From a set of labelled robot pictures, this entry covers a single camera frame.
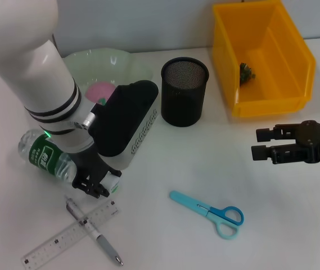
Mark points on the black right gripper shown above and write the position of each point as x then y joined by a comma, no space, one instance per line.
317,140

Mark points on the clear green-label water bottle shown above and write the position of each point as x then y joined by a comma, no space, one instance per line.
41,156

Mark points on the blue and teal scissors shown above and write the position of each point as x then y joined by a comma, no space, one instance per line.
216,215

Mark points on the pink peach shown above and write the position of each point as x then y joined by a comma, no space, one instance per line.
98,91

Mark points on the black mesh pen holder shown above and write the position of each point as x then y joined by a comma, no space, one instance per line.
183,95

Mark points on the green glass fruit plate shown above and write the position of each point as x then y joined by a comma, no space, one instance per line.
103,64

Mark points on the green plastic wrapper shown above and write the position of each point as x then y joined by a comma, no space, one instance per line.
246,73

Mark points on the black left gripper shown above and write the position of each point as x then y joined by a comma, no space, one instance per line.
92,164

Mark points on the white grey ballpoint pen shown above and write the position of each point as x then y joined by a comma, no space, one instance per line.
103,243

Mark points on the clear plastic ruler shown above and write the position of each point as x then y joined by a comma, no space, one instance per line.
53,247

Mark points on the yellow plastic bin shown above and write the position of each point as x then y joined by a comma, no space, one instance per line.
277,42

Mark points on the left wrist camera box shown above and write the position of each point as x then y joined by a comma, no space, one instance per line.
123,118

